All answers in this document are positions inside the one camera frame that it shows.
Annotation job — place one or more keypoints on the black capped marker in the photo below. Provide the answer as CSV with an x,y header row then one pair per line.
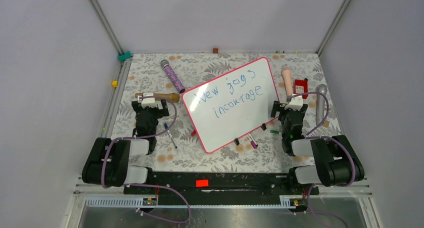
x,y
252,139

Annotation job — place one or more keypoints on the gold toy microphone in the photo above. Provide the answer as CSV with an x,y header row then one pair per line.
x,y
174,97

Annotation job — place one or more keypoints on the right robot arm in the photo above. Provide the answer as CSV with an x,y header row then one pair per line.
x,y
335,161

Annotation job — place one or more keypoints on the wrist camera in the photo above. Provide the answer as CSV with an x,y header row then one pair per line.
x,y
146,100
296,103

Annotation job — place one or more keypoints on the silver toy microphone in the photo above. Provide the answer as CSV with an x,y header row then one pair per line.
x,y
320,103

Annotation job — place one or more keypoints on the floral patterned table mat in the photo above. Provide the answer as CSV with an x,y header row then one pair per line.
x,y
144,73

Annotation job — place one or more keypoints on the teal corner clamp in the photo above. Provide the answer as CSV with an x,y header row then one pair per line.
x,y
125,56

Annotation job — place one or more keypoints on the red small box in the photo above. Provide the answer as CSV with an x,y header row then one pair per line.
x,y
300,86

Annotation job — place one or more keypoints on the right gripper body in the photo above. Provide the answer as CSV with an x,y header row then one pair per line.
x,y
278,107

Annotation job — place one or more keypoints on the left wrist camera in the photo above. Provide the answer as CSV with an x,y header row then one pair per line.
x,y
146,100

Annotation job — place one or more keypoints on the red tape label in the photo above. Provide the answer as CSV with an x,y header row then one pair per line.
x,y
201,183

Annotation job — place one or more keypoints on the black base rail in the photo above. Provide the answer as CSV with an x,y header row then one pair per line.
x,y
161,182

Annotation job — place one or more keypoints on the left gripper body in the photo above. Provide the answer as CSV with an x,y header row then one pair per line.
x,y
155,112

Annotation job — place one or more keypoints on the pink framed whiteboard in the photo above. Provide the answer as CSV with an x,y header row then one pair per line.
x,y
232,105

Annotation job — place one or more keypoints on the peach toy microphone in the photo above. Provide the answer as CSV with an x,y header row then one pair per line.
x,y
287,79

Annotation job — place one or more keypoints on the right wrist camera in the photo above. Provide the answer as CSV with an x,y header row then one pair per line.
x,y
296,103

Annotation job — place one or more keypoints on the yellow small cube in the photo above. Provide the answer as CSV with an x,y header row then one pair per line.
x,y
114,83

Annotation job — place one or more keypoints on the wooden small cube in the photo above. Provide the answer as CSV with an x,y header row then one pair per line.
x,y
326,123

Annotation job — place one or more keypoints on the magenta capped marker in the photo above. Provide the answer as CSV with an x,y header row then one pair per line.
x,y
252,144

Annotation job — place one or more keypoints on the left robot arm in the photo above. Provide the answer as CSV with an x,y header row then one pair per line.
x,y
108,163

